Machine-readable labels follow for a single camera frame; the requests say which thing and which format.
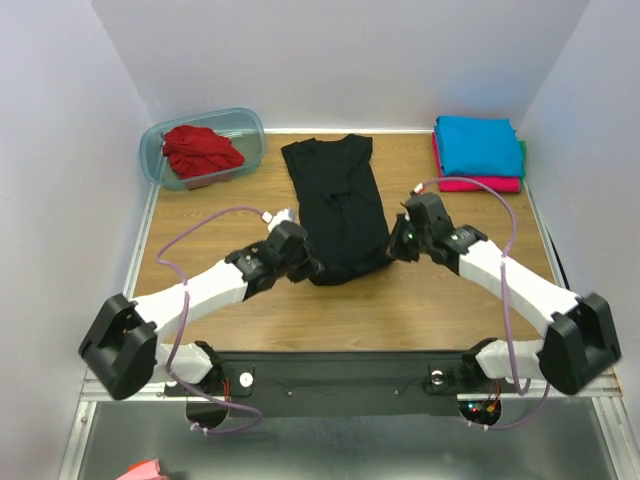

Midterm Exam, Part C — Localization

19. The black t shirt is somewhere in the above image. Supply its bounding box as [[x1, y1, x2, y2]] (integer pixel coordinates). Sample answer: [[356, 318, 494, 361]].
[[281, 134, 392, 286]]

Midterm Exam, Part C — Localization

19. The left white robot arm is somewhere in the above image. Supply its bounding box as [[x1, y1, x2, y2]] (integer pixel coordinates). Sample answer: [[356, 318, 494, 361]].
[[79, 220, 321, 400]]

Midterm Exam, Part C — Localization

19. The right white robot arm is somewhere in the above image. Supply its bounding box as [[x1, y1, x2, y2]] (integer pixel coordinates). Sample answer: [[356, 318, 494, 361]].
[[389, 186, 622, 395]]

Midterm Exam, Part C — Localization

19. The folded pink t shirt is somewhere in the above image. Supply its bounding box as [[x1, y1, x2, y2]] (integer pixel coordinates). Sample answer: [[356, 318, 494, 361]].
[[431, 133, 522, 194]]

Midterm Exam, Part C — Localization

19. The folded blue t shirt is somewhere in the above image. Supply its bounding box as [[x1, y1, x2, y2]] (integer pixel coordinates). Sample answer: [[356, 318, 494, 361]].
[[434, 115, 524, 177]]

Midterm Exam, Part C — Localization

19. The folded green t shirt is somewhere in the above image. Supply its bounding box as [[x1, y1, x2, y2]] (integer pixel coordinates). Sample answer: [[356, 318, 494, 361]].
[[518, 140, 527, 182]]

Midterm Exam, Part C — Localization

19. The clear blue plastic bin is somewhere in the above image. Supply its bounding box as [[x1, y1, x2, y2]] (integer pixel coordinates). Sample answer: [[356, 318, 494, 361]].
[[140, 108, 266, 190]]

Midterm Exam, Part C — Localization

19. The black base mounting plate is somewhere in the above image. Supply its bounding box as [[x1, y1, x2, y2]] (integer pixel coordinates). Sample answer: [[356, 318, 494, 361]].
[[184, 351, 494, 421]]

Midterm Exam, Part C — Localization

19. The red t shirt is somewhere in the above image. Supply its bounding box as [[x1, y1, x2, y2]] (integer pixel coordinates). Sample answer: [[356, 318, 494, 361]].
[[162, 125, 245, 180]]

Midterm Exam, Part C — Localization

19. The pink cloth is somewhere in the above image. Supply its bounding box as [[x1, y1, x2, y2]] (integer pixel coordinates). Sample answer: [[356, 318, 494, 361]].
[[117, 459, 165, 480]]

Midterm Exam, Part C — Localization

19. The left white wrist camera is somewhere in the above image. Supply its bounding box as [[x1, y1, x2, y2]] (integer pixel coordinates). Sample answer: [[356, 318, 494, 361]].
[[270, 208, 296, 225]]

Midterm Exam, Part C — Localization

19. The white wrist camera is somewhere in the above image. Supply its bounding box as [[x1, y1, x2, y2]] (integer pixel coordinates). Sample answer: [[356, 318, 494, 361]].
[[270, 208, 296, 225], [409, 183, 426, 196]]

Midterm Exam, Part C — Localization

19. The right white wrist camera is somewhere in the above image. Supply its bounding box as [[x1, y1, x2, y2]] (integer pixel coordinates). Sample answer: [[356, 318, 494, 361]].
[[409, 183, 426, 196]]

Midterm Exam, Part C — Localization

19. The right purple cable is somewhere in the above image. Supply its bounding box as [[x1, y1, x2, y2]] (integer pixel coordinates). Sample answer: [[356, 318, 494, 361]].
[[412, 176, 551, 432]]

